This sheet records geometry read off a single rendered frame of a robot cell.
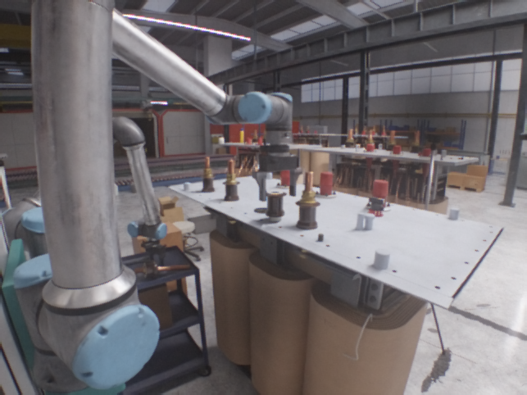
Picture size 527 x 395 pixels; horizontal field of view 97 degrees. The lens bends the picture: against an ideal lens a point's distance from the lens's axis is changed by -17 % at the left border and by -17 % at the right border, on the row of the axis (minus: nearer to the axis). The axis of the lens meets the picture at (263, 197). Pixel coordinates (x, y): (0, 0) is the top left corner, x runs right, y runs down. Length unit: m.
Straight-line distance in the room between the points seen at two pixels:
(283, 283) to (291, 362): 0.47
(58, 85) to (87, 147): 0.09
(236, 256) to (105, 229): 1.20
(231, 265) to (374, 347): 0.91
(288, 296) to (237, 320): 0.61
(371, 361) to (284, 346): 0.51
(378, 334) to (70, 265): 0.92
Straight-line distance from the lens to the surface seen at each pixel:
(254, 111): 0.81
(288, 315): 1.36
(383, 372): 1.20
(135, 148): 1.41
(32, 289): 0.64
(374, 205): 1.25
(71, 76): 0.43
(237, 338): 1.92
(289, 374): 1.62
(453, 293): 0.75
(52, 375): 0.76
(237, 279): 1.66
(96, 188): 0.44
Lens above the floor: 1.71
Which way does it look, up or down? 13 degrees down
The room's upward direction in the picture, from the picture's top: straight up
